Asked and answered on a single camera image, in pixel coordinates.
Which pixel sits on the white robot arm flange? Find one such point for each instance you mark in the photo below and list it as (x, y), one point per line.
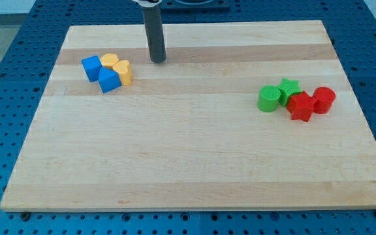
(148, 3)

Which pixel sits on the blue cube block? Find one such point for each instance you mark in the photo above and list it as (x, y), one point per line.
(92, 66)

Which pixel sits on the light wooden board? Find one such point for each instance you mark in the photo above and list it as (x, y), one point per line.
(187, 134)

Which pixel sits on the green cylinder block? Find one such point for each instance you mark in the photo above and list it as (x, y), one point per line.
(268, 98)

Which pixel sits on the yellow heart block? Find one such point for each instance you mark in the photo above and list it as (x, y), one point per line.
(124, 70)

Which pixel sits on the blue pentagon block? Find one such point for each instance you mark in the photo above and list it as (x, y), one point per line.
(108, 80)

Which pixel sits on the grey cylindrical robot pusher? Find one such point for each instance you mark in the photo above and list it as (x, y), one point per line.
(154, 32)

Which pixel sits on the yellow hexagon block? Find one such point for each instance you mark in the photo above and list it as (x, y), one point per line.
(109, 60)

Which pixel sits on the green star block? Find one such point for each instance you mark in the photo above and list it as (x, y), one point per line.
(288, 88)

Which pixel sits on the red star block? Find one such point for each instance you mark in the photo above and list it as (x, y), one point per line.
(301, 106)

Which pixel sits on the red cylinder block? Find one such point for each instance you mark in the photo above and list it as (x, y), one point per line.
(324, 99)

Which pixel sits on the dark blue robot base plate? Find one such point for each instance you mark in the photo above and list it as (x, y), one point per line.
(195, 4)

